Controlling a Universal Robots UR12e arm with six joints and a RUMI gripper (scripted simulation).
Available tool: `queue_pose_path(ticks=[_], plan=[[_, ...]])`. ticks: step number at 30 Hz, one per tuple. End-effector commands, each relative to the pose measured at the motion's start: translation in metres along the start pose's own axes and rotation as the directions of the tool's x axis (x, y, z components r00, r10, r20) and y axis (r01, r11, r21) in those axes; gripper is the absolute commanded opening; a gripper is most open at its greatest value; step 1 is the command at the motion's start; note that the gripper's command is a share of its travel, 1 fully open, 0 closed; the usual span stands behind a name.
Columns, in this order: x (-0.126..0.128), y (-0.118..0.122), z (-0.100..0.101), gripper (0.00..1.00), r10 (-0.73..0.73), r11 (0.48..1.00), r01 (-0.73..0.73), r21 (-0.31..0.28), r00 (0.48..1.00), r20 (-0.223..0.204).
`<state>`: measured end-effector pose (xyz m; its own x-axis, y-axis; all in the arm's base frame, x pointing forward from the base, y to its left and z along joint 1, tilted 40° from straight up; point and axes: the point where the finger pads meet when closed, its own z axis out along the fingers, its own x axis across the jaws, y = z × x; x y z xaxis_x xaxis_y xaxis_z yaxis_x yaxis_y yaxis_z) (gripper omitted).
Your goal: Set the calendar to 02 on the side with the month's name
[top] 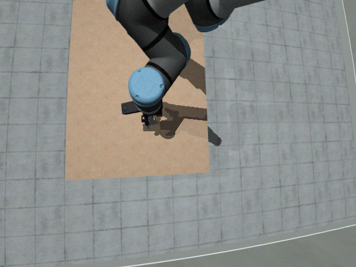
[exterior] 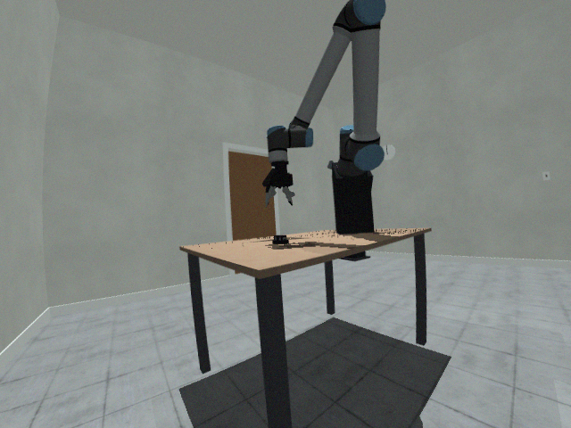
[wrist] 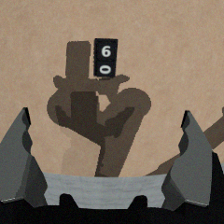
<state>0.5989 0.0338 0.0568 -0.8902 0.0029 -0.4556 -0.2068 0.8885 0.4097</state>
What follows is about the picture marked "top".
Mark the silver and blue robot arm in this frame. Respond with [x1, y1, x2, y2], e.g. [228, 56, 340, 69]
[106, 0, 265, 115]

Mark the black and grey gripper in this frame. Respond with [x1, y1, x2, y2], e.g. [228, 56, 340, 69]
[142, 102, 163, 129]

